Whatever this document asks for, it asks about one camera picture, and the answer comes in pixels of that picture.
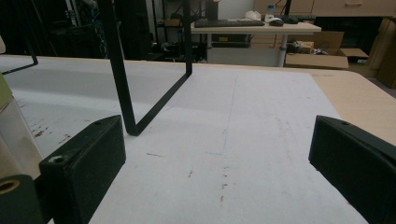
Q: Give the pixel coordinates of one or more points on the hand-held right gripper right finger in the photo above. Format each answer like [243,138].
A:
[358,161]

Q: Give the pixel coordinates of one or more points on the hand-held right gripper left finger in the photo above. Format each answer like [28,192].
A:
[84,161]

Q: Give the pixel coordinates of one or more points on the open cardboard box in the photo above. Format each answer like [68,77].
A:
[317,57]

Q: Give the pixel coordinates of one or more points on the leaning cardboard sheets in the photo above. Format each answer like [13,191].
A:
[384,49]

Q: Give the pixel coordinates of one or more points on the dark equipment rack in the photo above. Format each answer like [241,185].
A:
[62,28]

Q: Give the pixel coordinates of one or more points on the white table mat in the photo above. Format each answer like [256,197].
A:
[218,124]

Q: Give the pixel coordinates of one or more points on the wooden drawer cabinet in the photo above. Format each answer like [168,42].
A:
[342,7]

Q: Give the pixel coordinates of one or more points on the black and white computer mouse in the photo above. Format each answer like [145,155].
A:
[276,22]

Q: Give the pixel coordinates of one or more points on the white office desk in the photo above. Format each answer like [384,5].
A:
[258,30]

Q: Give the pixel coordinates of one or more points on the small white bottle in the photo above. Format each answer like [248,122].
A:
[270,12]

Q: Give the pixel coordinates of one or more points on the crumpled white tissue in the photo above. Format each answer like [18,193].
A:
[252,15]

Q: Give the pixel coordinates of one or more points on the black keyboard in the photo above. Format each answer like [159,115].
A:
[229,23]

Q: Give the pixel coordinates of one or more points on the black monitor stand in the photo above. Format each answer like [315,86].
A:
[212,11]

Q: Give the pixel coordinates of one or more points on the black metal frame stand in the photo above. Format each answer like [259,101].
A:
[116,62]

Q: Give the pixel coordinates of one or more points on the thin black metal frame leg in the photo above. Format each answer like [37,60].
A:
[21,67]

